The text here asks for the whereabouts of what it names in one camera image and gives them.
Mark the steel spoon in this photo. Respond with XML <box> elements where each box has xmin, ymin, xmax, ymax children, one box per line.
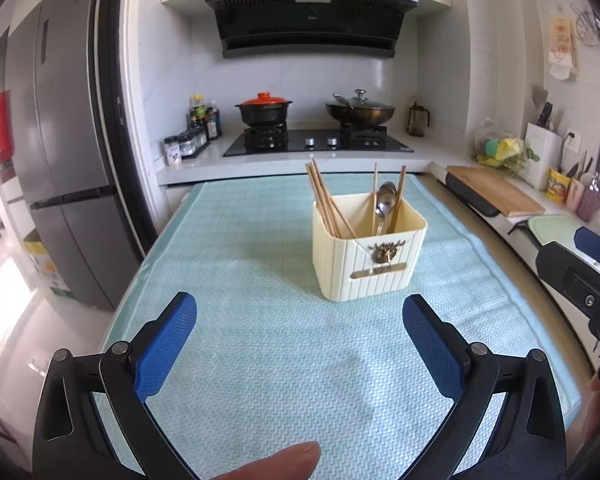
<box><xmin>375</xmin><ymin>181</ymin><xmax>396</xmax><ymax>235</ymax></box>
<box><xmin>377</xmin><ymin>181</ymin><xmax>398</xmax><ymax>234</ymax></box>

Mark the person's right hand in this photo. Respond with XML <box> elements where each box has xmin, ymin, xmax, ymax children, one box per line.
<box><xmin>583</xmin><ymin>373</ymin><xmax>600</xmax><ymax>442</ymax></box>

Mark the person's left hand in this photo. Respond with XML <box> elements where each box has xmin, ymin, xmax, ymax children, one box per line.
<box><xmin>216</xmin><ymin>441</ymin><xmax>321</xmax><ymax>480</ymax></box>

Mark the green cutting board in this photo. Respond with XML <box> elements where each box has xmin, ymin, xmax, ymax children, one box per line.
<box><xmin>527</xmin><ymin>214</ymin><xmax>581</xmax><ymax>249</ymax></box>

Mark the yellow cup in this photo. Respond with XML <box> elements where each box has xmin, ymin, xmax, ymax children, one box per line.
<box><xmin>546</xmin><ymin>168</ymin><xmax>571</xmax><ymax>204</ymax></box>

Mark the wooden cutting board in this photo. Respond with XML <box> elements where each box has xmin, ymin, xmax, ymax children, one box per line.
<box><xmin>445</xmin><ymin>166</ymin><xmax>545</xmax><ymax>218</ymax></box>

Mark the light blue table cloth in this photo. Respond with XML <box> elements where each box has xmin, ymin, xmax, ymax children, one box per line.
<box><xmin>104</xmin><ymin>174</ymin><xmax>582</xmax><ymax>479</ymax></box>

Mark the white knife block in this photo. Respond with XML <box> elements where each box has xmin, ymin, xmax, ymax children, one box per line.
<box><xmin>520</xmin><ymin>122</ymin><xmax>562</xmax><ymax>191</ymax></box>

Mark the cream utensil holder box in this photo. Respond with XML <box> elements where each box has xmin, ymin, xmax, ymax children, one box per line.
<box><xmin>312</xmin><ymin>193</ymin><xmax>428</xmax><ymax>302</ymax></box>

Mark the yellow green bag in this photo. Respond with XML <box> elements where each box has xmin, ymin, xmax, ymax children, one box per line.
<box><xmin>474</xmin><ymin>118</ymin><xmax>540</xmax><ymax>176</ymax></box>

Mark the yellow cardboard box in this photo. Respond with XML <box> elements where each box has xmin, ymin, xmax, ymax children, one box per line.
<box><xmin>23</xmin><ymin>230</ymin><xmax>73</xmax><ymax>298</ymax></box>

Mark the dark french press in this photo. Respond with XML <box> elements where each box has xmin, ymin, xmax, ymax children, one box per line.
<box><xmin>406</xmin><ymin>102</ymin><xmax>430</xmax><ymax>138</ymax></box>

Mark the condiment bottles group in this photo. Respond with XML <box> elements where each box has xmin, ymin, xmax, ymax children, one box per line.
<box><xmin>188</xmin><ymin>93</ymin><xmax>222</xmax><ymax>141</ymax></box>

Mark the black gas stove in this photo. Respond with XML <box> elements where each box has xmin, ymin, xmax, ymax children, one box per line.
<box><xmin>223</xmin><ymin>126</ymin><xmax>414</xmax><ymax>157</ymax></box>

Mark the black wok glass lid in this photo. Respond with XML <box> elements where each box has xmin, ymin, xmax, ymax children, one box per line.
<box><xmin>325</xmin><ymin>89</ymin><xmax>396</xmax><ymax>128</ymax></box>

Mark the black pot orange lid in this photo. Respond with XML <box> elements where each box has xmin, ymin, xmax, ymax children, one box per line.
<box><xmin>236</xmin><ymin>92</ymin><xmax>292</xmax><ymax>128</ymax></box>

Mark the red fire extinguisher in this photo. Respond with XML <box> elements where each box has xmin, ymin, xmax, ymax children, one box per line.
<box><xmin>0</xmin><ymin>91</ymin><xmax>12</xmax><ymax>160</ymax></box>

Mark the grey refrigerator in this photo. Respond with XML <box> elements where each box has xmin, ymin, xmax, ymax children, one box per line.
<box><xmin>5</xmin><ymin>0</ymin><xmax>157</xmax><ymax>310</ymax></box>

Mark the black range hood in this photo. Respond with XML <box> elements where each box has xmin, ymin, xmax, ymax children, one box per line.
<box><xmin>204</xmin><ymin>0</ymin><xmax>419</xmax><ymax>58</ymax></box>

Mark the wall calendar hanging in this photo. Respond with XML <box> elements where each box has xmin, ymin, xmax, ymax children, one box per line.
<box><xmin>547</xmin><ymin>12</ymin><xmax>579</xmax><ymax>80</ymax></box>

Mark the wire trivet hanging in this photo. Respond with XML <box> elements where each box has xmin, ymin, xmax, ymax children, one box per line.
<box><xmin>571</xmin><ymin>3</ymin><xmax>600</xmax><ymax>47</ymax></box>

